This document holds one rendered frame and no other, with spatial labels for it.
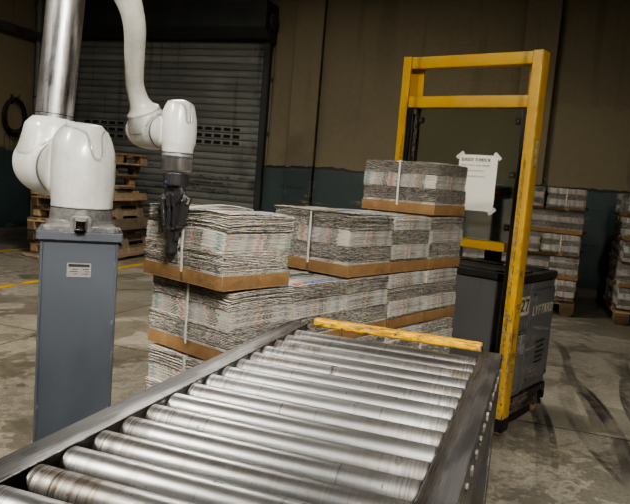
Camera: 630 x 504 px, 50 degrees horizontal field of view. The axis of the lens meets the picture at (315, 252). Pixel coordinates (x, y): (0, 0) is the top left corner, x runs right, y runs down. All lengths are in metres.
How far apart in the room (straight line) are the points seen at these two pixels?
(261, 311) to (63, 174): 0.72
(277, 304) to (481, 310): 1.65
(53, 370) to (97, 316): 0.17
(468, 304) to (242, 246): 1.86
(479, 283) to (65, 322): 2.30
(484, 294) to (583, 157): 5.46
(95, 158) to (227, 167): 8.10
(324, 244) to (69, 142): 1.06
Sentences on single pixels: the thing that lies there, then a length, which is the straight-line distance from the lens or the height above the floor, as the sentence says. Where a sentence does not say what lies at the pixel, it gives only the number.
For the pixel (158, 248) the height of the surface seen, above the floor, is 0.92.
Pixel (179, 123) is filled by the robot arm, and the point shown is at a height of 1.31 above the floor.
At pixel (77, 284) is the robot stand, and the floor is 0.87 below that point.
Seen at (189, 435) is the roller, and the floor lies 0.80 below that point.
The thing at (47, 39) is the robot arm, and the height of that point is 1.49.
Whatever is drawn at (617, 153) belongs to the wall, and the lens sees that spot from 8.89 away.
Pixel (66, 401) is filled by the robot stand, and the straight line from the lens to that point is 1.87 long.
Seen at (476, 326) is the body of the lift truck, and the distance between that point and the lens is 3.60.
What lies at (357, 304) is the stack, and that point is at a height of 0.73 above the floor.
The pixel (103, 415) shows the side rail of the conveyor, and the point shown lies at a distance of 1.09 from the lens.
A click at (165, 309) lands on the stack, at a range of 2.23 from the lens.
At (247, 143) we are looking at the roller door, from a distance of 9.71.
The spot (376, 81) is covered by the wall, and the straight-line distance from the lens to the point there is 9.24.
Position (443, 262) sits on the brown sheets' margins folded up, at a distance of 3.02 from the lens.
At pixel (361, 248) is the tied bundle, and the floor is 0.94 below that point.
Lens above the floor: 1.18
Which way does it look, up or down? 6 degrees down
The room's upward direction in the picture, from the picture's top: 5 degrees clockwise
